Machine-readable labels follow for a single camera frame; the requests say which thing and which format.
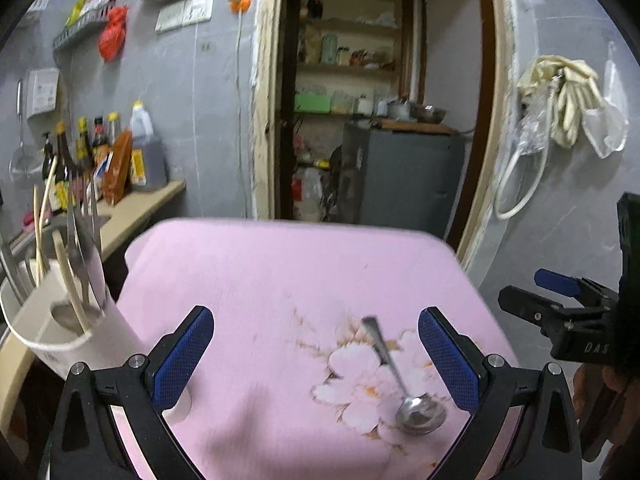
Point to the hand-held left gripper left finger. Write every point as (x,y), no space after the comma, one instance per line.
(182,360)

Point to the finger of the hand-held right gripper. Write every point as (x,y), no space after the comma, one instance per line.
(525,305)
(557,281)

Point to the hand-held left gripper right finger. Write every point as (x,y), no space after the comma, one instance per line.
(447,360)

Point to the large metal spoon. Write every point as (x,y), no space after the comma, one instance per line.
(420,415)

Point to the white plastic utensil holder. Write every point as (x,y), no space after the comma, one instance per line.
(107,340)

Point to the metal fork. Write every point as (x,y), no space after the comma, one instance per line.
(93,240)

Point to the person's right hand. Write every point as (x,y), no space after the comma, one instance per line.
(590,385)

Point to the pink floral tablecloth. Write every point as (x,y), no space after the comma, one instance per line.
(275,270)

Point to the crumpled clear plastic bag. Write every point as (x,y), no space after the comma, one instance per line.
(532,130)

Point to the clear hanging bag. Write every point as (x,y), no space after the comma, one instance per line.
(607,125)

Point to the grey cabinet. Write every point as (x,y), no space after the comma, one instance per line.
(400,180)

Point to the cream rubber gloves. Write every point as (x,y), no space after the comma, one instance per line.
(565,100)

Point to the orange spice packet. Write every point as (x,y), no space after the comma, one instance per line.
(119,170)

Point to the large dark oil jug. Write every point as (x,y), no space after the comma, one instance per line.
(150,160)

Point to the white blue packet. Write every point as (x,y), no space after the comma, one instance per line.
(101,172)

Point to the pink soap dish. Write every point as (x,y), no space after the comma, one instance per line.
(31,220)

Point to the wooden cutting board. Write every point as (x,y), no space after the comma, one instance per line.
(415,127)

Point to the white bag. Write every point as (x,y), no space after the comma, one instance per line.
(307,192)

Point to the steel bowl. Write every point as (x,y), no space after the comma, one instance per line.
(428,114)

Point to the dark sauce bottle yellow label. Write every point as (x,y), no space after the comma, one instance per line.
(66,180)

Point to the dark pump bottle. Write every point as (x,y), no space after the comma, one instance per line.
(50,175)

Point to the tall yellow cap sauce bottle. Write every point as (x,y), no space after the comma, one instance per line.
(84,150)

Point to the steel pot with lid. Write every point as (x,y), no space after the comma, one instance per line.
(399,110)

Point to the red label sauce bottle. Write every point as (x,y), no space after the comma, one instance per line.
(100,140)

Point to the clear bottle yellow cap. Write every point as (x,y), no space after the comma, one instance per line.
(114,127)

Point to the metal strainer ladle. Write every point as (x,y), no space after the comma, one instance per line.
(24,162)

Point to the green box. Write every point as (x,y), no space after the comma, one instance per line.
(312,103)

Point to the pale green jar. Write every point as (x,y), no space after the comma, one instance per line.
(328,50)

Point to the wooden pantry shelf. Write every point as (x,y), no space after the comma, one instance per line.
(350,25)

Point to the red plastic bag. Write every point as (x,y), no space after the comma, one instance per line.
(112,37)

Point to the yellow green seasoning packet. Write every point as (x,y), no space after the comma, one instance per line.
(77,7)

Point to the wooden door frame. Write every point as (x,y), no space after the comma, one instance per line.
(262,110)

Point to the white wall box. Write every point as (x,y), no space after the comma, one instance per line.
(42,92)

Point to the grey wall shelf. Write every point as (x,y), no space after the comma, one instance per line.
(82,27)

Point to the orange wall hook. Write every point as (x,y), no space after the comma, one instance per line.
(240,1)

